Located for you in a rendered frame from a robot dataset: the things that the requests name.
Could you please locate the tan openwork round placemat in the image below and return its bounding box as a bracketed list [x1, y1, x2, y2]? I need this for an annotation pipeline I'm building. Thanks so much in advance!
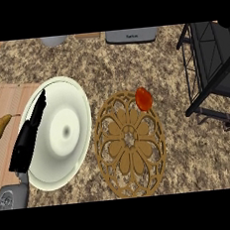
[89, 87, 172, 202]

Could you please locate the orange red cupcake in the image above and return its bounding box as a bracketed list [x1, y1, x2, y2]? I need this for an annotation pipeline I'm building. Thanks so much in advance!
[133, 85, 155, 113]

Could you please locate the white round plate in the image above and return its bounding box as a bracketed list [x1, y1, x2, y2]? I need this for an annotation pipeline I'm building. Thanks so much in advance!
[13, 73, 99, 194]

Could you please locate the grey flat appliance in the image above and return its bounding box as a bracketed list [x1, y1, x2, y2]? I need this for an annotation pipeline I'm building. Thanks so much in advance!
[104, 25, 161, 48]

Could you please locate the tan wooden strip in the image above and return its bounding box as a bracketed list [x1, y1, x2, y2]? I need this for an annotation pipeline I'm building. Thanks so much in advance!
[73, 31, 102, 41]

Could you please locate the pale grey round container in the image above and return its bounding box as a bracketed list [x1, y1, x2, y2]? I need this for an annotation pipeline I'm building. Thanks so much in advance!
[39, 34, 69, 50]

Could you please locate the pale wooden cutting board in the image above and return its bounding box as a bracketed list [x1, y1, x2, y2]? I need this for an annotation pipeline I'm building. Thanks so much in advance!
[0, 79, 53, 196]

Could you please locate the black wire tiered shelf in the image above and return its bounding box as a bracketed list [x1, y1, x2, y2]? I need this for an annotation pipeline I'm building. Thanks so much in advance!
[173, 18, 230, 136]

